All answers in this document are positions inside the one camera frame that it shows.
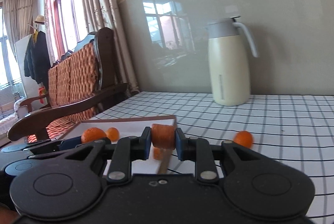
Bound wooden framed window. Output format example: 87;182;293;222
52;0;90;61

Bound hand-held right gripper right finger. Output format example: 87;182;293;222
175;128;264;184

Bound white upright board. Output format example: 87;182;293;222
15;35;35;99

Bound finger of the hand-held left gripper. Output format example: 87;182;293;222
56;136;84;149

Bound orange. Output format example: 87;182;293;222
81;127;106;144
106;127;120;142
233;130;254;149

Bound black hanging coat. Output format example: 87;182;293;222
24;30;51;85

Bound sofa with white lace cover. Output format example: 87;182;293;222
0;84;28;136

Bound white black checked tablecloth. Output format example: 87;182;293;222
94;91;334;224

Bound beige floral curtain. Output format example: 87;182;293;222
78;0;140;95

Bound cream thermos jug grey lid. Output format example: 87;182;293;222
207;14;259;106

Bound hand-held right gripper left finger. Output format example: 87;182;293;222
64;126;152;184

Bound wooden chair woven cushion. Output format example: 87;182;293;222
8;27;128;142

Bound brown cardboard box white inside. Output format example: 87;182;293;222
56;114;176;175

